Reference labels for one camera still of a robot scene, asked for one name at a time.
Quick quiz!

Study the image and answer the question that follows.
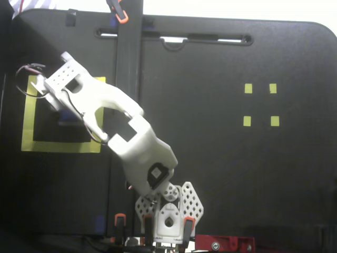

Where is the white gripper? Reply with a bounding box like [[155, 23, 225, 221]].
[[30, 75, 64, 112]]

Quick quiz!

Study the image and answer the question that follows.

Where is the blue white charger block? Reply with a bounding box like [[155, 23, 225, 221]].
[[57, 109, 86, 127]]

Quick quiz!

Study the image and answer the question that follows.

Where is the yellow tape square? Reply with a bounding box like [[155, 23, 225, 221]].
[[21, 75, 106, 153]]

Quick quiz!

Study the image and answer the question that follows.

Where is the black tape piece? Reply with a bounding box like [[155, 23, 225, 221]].
[[65, 9, 77, 27]]

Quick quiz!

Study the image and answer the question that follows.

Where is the black flat strip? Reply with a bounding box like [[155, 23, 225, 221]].
[[106, 0, 144, 237]]

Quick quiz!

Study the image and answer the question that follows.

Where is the white striped cloth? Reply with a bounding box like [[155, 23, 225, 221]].
[[10, 0, 57, 19]]

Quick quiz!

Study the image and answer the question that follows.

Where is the orange black spring clamp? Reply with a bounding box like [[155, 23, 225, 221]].
[[183, 217, 195, 242], [106, 0, 130, 25], [114, 213, 127, 245], [142, 213, 154, 245]]

